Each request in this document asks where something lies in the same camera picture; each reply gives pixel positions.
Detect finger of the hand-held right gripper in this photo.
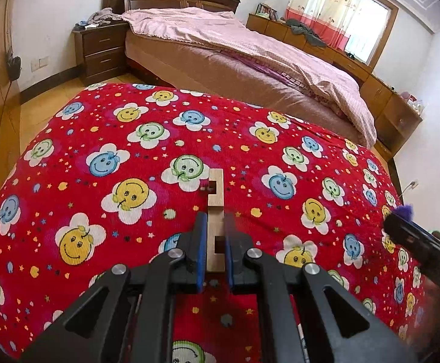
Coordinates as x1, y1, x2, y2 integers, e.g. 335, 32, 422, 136
383, 215, 440, 286
403, 219, 440, 258

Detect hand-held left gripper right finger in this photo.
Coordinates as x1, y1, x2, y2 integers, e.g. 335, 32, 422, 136
223, 214, 419, 363

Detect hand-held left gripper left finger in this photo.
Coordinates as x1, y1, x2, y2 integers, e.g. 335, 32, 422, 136
19, 212, 209, 363

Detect purple wrapper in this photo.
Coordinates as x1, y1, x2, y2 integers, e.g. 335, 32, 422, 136
390, 204, 414, 222

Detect wooden block with square holes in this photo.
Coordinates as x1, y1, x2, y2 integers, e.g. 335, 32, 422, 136
206, 168, 226, 273

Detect long wooden desk cabinet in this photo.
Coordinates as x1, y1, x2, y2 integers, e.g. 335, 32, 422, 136
246, 13, 424, 155

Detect red smiley flower blanket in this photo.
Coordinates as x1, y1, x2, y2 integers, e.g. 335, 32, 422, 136
0, 82, 438, 363

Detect pink and white containers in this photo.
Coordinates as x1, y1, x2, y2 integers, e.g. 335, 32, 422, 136
399, 91, 425, 114

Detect pink duvet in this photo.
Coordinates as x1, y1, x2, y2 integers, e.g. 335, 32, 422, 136
122, 7, 377, 148

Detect wooden framed window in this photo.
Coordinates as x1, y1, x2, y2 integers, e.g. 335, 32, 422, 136
344, 0, 399, 69

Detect dark wooden nightstand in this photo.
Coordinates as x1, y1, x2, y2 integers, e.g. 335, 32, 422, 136
72, 21, 130, 84

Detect grey crumpled garment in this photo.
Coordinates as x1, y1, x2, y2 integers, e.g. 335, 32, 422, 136
285, 18, 328, 48

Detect row of books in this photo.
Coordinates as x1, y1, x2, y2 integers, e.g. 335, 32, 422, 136
256, 3, 279, 21

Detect floral curtain with red hem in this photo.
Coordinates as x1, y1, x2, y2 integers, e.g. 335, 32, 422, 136
286, 0, 368, 51

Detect pile of pale clothes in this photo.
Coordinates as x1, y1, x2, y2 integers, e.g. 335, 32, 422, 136
75, 7, 124, 31

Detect black power adapter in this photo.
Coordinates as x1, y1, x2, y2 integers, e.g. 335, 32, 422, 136
6, 55, 22, 82

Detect light floor cable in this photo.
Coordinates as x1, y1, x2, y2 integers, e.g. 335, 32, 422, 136
400, 179, 419, 199

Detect black adapter cable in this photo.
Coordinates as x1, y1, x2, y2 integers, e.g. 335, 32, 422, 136
0, 79, 16, 146

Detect white wall outlet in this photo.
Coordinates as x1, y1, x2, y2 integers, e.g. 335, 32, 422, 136
29, 56, 50, 72

